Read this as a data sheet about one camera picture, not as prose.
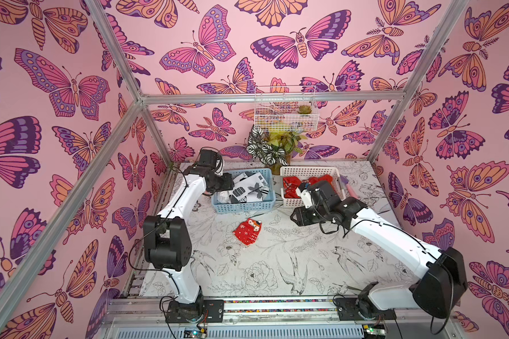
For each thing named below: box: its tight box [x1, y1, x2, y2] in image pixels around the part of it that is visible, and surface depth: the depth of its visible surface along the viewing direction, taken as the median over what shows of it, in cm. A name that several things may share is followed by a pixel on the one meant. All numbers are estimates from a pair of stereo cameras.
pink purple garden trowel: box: [340, 175, 360, 200], surface depth 108 cm
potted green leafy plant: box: [246, 126, 308, 176], surface depth 99 cm
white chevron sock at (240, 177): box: [232, 172, 248, 184], surface depth 105 cm
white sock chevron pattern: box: [231, 171, 270, 202], surface depth 102 cm
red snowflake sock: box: [232, 218, 262, 246], surface depth 94 cm
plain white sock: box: [216, 190, 234, 204], surface depth 102 cm
